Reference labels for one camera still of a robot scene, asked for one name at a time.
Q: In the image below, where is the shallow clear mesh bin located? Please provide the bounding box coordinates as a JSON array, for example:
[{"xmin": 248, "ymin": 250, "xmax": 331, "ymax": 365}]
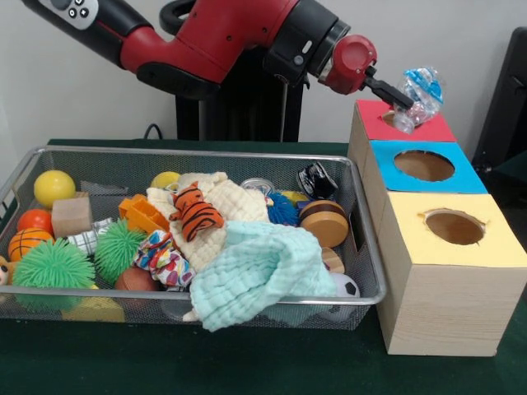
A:
[{"xmin": 0, "ymin": 146, "xmax": 388, "ymax": 332}]

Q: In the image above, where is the mint green waffle cloth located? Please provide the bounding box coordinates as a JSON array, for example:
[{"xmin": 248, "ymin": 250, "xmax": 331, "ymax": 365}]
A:
[{"xmin": 189, "ymin": 221, "xmax": 337, "ymax": 332}]

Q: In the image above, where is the orange plastic toy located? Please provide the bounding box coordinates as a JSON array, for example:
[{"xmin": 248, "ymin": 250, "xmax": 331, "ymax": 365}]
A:
[{"xmin": 120, "ymin": 195, "xmax": 172, "ymax": 236}]

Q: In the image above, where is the cream yellow waffle cloth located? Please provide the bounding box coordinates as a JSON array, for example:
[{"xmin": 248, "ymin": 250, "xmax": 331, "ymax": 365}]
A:
[{"xmin": 147, "ymin": 171, "xmax": 269, "ymax": 272}]

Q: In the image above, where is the black upright panel stand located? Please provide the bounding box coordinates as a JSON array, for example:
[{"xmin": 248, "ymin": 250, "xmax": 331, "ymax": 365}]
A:
[{"xmin": 473, "ymin": 27, "xmax": 527, "ymax": 186}]

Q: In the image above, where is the light wooden cube block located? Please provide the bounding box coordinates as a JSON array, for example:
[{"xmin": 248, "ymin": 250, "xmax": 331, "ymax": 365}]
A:
[{"xmin": 51, "ymin": 193, "xmax": 94, "ymax": 238}]

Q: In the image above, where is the small green spiky ball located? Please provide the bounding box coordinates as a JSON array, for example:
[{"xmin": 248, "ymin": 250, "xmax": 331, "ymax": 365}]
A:
[{"xmin": 93, "ymin": 221, "xmax": 147, "ymax": 286}]

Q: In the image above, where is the brown wooden yo-yo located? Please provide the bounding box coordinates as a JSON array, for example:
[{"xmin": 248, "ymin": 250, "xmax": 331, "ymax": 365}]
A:
[{"xmin": 298, "ymin": 200, "xmax": 350, "ymax": 250}]

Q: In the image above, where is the clear plastic wrapper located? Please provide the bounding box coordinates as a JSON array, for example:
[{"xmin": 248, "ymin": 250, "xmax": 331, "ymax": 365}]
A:
[{"xmin": 394, "ymin": 66, "xmax": 445, "ymax": 135}]

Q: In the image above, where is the green spiky rubber ball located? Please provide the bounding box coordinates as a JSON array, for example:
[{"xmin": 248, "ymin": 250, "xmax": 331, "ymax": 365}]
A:
[{"xmin": 11, "ymin": 239, "xmax": 96, "ymax": 289}]

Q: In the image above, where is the dark green table cloth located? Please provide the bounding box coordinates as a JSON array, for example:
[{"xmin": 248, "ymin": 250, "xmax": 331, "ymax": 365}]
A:
[{"xmin": 0, "ymin": 138, "xmax": 527, "ymax": 395}]

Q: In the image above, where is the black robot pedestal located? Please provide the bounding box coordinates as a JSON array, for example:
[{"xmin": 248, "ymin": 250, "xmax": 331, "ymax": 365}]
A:
[{"xmin": 161, "ymin": 0, "xmax": 310, "ymax": 142}]

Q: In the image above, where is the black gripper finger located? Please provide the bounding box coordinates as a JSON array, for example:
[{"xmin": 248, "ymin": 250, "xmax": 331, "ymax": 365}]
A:
[{"xmin": 362, "ymin": 67, "xmax": 415, "ymax": 110}]

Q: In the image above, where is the orange striped tiger plush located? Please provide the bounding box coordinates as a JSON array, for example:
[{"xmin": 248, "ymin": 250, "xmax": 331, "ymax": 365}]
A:
[{"xmin": 170, "ymin": 183, "xmax": 226, "ymax": 242}]

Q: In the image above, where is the multicoloured patterned fabric ball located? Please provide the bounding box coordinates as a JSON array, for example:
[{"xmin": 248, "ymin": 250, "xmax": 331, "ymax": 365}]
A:
[{"xmin": 133, "ymin": 230, "xmax": 195, "ymax": 291}]

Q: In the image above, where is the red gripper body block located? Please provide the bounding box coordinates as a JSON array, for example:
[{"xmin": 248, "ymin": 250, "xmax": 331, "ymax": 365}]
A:
[{"xmin": 319, "ymin": 35, "xmax": 379, "ymax": 96}]

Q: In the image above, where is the wooden box with three holes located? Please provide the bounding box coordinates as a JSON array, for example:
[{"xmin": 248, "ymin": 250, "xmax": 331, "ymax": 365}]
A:
[{"xmin": 347, "ymin": 99, "xmax": 527, "ymax": 357}]

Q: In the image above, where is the large yellow ball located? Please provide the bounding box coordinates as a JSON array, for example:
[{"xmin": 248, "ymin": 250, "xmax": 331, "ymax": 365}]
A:
[{"xmin": 34, "ymin": 170, "xmax": 77, "ymax": 208}]

